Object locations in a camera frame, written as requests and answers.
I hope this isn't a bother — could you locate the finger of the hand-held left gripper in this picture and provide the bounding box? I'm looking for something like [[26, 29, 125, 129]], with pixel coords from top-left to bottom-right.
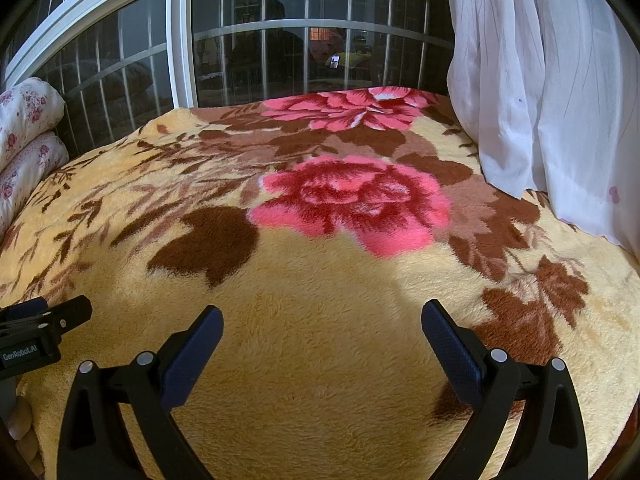
[[0, 295, 93, 342]]

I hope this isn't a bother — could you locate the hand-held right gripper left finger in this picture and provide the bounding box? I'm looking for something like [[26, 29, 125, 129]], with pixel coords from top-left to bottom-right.
[[56, 304, 225, 480]]

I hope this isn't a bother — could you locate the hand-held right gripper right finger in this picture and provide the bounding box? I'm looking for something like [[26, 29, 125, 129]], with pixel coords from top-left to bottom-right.
[[421, 299, 590, 480]]

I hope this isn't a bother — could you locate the person's left hand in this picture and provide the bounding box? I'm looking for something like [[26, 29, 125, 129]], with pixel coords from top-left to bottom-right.
[[0, 395, 46, 478]]

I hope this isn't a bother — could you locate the yellow floral fleece blanket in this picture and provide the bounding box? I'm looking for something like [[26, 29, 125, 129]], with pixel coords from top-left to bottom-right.
[[0, 87, 640, 480]]

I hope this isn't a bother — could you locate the white floral folded quilt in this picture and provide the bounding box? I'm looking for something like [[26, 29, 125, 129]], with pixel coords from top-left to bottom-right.
[[0, 76, 70, 236]]

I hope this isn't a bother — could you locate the white curtain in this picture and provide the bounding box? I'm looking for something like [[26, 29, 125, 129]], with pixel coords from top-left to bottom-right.
[[444, 0, 640, 251]]

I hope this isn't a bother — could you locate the metal window railing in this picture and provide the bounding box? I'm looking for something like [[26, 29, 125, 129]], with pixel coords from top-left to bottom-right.
[[30, 0, 456, 111]]

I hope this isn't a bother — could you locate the white window frame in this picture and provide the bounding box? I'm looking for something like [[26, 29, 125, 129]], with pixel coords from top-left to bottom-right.
[[0, 0, 451, 108]]

